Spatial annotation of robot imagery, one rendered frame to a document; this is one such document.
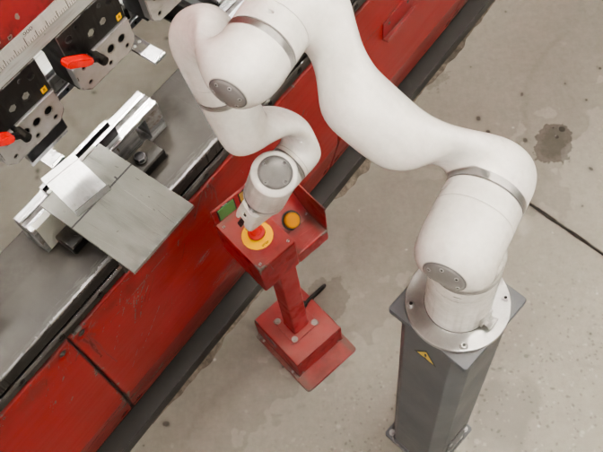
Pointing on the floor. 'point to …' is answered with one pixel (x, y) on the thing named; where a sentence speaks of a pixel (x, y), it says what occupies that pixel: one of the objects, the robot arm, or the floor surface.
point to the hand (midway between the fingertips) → (257, 213)
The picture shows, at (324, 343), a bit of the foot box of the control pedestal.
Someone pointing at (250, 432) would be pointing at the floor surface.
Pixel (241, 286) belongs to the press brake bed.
